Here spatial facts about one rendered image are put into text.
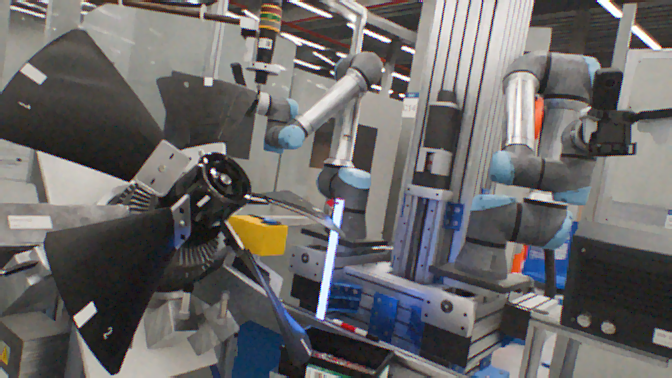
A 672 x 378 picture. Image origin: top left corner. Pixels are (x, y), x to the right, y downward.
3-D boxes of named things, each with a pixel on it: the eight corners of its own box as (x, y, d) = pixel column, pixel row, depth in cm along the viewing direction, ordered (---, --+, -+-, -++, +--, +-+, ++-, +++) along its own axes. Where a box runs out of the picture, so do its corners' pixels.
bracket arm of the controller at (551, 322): (528, 324, 98) (530, 310, 98) (531, 322, 101) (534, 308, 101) (666, 369, 85) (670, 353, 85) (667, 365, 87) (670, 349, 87)
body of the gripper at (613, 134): (639, 154, 87) (615, 157, 99) (642, 106, 87) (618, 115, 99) (593, 153, 89) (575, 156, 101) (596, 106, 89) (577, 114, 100)
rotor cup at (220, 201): (165, 247, 86) (207, 212, 80) (144, 177, 91) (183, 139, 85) (227, 243, 98) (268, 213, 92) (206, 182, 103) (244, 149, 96)
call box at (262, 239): (223, 248, 148) (228, 214, 147) (247, 246, 156) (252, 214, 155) (260, 261, 138) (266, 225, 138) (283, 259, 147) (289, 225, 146)
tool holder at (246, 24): (231, 63, 94) (238, 13, 93) (239, 70, 101) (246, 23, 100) (276, 71, 94) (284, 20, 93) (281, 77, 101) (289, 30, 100)
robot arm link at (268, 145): (269, 151, 160) (274, 118, 159) (259, 150, 170) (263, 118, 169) (291, 155, 164) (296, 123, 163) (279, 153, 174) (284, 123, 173)
